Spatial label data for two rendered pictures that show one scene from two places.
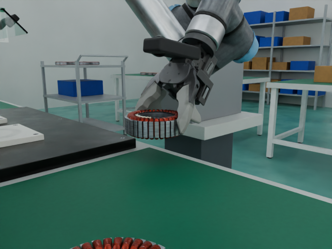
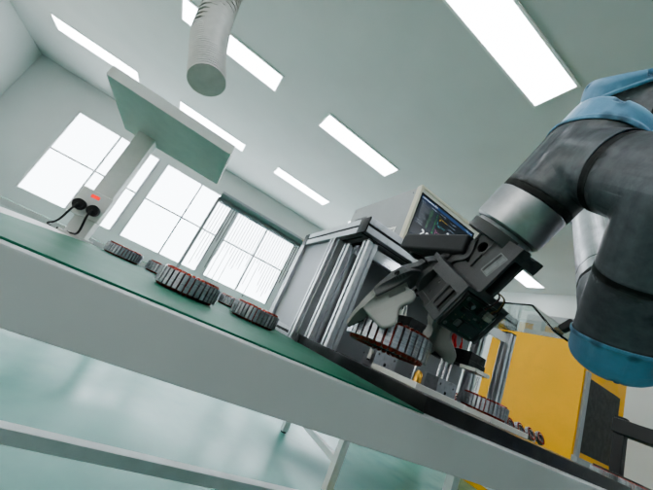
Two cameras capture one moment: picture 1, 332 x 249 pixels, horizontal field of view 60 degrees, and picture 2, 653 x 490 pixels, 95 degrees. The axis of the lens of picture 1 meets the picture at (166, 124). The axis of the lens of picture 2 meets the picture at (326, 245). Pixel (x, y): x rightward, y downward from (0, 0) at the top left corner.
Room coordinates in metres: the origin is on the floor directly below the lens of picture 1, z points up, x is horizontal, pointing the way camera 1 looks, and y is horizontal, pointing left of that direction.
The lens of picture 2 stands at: (0.57, -0.41, 0.78)
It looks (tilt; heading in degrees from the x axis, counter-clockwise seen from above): 17 degrees up; 113
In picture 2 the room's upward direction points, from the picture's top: 25 degrees clockwise
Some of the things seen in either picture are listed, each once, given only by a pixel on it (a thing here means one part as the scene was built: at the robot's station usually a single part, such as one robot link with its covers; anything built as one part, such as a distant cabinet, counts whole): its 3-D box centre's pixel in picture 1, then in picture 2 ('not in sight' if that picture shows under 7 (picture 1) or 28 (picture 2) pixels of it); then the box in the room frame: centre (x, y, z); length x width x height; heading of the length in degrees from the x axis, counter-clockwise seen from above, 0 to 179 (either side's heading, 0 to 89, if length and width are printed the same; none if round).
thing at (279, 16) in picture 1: (278, 18); not in sight; (6.64, -2.46, 1.89); 0.42 x 0.42 x 0.21; 43
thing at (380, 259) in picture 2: not in sight; (446, 300); (0.60, 0.52, 1.03); 0.62 x 0.01 x 0.03; 45
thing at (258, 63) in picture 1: (263, 63); not in sight; (6.85, -2.27, 0.92); 0.40 x 0.36 x 0.27; 132
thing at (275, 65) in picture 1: (281, 65); not in sight; (6.54, -2.57, 0.86); 0.42 x 0.40 x 0.17; 44
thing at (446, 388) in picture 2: not in sight; (438, 387); (0.65, 0.63, 0.80); 0.07 x 0.05 x 0.06; 45
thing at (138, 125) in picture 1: (154, 123); (388, 337); (0.52, 0.02, 0.82); 0.11 x 0.11 x 0.04
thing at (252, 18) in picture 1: (256, 19); not in sight; (7.02, -2.09, 1.92); 0.42 x 0.42 x 0.28; 46
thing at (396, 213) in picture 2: not in sight; (416, 251); (0.45, 0.68, 1.22); 0.44 x 0.39 x 0.20; 45
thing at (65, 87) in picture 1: (84, 99); not in sight; (3.41, 0.97, 0.51); 1.01 x 0.60 x 1.01; 45
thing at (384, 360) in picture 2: not in sight; (379, 359); (0.48, 0.46, 0.80); 0.07 x 0.05 x 0.06; 45
